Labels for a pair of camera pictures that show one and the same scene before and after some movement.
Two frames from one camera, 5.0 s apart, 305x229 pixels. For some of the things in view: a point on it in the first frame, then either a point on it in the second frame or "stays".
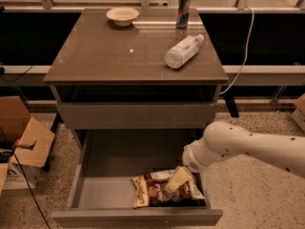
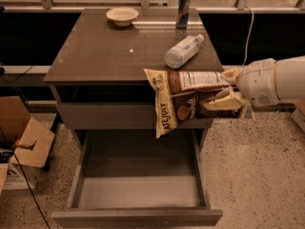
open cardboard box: x=25 y=146 stays
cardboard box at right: x=298 y=114 stays
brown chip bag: x=151 y=190 to x=176 y=97
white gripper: x=191 y=161 to x=257 y=81
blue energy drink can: x=184 y=9 stays
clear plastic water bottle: x=183 y=52 stays
